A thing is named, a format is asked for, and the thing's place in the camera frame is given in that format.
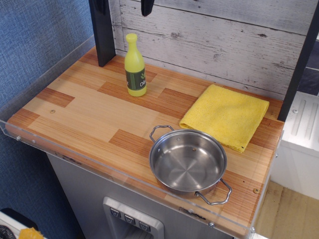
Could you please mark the clear acrylic table guard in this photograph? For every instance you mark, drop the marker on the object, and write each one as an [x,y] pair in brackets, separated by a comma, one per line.
[87,115]

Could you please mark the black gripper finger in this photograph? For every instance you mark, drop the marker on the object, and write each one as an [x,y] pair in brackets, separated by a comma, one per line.
[100,6]
[146,7]

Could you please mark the white toy sink unit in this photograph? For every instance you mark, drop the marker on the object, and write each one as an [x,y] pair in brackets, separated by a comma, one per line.
[296,165]

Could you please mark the black left frame post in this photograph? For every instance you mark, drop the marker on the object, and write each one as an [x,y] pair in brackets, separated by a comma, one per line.
[103,34]

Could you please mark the yellow folded towel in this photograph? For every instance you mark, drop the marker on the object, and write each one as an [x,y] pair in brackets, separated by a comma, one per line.
[228,116]

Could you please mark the grey toy fridge cabinet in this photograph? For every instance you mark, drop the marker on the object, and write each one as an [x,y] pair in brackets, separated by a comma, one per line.
[86,189]

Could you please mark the silver dispenser button panel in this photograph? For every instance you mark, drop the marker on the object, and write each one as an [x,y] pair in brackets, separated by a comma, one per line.
[128,223]

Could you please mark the black frame post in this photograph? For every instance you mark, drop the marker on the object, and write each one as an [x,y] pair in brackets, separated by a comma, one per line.
[301,65]
[103,34]

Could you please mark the yellow black object corner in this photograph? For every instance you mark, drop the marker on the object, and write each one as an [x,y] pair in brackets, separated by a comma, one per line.
[28,233]

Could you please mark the stainless steel pot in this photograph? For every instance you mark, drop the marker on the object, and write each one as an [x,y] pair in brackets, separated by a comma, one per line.
[188,162]

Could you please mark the black right frame post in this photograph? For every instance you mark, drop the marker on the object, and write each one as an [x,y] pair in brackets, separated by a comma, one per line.
[301,65]

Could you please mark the yellow olive oil bottle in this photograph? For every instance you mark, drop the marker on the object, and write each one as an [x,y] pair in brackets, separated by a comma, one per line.
[135,68]

